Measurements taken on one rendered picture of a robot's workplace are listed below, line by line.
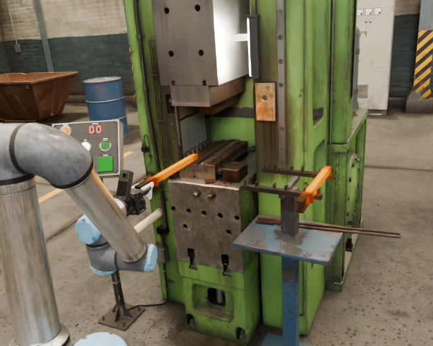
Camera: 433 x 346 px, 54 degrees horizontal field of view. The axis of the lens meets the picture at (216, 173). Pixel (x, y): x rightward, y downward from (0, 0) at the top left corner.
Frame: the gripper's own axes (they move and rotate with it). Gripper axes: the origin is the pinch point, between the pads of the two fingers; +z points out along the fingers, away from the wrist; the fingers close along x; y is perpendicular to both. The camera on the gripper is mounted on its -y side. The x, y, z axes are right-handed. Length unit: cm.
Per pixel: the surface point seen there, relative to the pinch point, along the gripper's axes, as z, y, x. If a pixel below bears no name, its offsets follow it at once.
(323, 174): 32, 3, 60
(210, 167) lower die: 41.6, 8.6, 5.3
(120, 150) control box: 33, 1, -40
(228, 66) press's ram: 54, -36, 12
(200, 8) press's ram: 43, -61, 6
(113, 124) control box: 37, -11, -45
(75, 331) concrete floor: 11, 106, -76
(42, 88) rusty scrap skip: 413, 44, -517
